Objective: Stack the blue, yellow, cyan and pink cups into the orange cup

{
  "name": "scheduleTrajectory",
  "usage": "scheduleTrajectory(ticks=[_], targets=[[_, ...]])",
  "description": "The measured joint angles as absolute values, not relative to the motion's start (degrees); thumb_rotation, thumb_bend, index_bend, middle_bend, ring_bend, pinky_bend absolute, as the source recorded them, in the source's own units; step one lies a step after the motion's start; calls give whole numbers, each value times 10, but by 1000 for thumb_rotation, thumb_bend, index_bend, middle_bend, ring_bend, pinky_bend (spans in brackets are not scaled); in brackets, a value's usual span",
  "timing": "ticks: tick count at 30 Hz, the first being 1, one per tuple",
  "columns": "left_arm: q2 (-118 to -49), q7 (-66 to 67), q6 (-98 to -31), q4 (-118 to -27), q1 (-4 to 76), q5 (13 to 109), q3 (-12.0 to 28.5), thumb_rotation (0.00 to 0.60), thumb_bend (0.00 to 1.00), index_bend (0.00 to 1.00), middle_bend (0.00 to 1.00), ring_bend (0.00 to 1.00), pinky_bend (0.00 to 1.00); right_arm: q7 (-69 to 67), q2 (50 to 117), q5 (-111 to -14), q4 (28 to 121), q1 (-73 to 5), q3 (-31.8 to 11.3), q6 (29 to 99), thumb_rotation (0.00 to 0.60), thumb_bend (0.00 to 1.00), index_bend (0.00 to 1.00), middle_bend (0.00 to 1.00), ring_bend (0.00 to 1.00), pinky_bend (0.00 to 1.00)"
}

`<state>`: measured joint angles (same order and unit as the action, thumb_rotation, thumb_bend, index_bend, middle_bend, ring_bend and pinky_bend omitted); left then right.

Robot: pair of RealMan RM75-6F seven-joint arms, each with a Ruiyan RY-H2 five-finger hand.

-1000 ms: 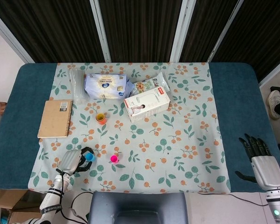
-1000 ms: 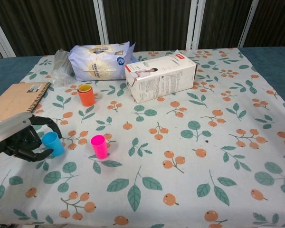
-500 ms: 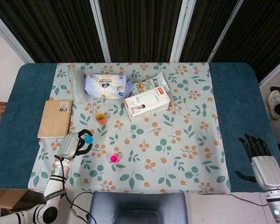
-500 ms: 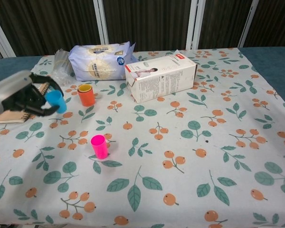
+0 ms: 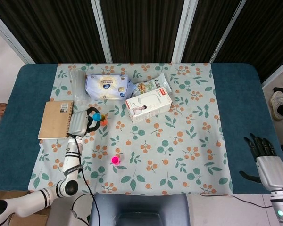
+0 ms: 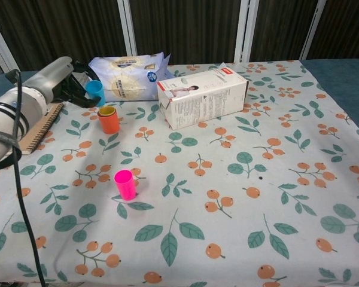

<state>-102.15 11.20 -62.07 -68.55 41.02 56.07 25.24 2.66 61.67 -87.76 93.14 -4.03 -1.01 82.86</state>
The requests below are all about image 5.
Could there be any clear plastic wrapper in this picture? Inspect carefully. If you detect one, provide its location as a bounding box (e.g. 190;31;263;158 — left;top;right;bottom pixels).
69;68;88;108

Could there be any pink plastic cup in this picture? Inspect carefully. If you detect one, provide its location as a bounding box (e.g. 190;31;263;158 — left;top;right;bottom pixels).
111;154;125;167

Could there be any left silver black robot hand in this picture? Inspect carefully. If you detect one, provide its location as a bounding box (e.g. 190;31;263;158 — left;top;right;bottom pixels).
67;106;102;137

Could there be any white printed carton box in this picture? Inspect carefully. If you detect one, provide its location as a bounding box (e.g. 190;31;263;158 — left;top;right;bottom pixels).
125;86;173;124

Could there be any white blue powder pouch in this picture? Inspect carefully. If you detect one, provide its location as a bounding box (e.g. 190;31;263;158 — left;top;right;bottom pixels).
85;73;135;101

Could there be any dark screen panel white frame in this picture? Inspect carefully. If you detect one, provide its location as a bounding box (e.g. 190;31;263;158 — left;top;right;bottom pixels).
179;0;244;64
212;0;283;83
98;0;187;64
0;0;108;64

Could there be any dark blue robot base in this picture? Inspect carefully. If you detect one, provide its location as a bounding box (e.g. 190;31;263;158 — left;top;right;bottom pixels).
89;193;191;226

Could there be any thin black floor cable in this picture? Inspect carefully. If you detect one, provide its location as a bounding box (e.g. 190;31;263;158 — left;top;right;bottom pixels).
200;193;273;209

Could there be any floral leaf fruit tablecloth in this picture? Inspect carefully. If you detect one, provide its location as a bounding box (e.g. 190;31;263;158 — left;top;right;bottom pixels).
28;62;234;196

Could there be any white sneaker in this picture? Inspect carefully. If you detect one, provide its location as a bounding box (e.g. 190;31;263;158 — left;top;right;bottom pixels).
270;90;283;121

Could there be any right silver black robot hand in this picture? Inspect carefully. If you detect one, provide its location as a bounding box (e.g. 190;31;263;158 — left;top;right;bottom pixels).
240;133;283;191

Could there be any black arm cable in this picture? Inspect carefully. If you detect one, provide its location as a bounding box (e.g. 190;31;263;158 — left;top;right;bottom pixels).
67;132;100;226

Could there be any green white snack bag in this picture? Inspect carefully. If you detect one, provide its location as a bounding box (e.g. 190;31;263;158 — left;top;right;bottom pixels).
133;72;172;97

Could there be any kraft spiral notebook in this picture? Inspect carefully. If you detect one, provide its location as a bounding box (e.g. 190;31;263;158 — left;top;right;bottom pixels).
37;100;75;140

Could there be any teal table cover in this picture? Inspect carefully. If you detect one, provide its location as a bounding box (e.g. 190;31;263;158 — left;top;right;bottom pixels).
0;63;283;195

